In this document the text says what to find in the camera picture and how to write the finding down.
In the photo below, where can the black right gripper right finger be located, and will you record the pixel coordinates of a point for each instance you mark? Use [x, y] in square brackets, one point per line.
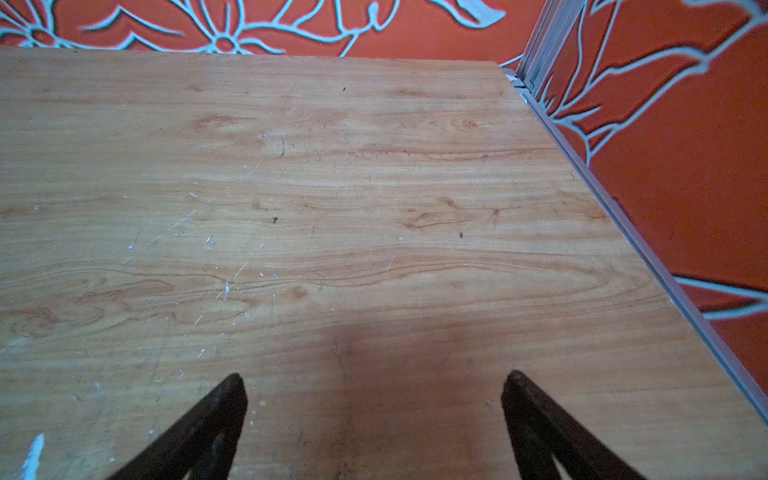
[546, 439]

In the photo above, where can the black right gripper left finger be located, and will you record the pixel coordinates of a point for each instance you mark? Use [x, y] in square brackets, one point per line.
[201, 444]

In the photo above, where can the aluminium frame rail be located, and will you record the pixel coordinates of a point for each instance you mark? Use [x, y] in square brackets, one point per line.
[549, 33]

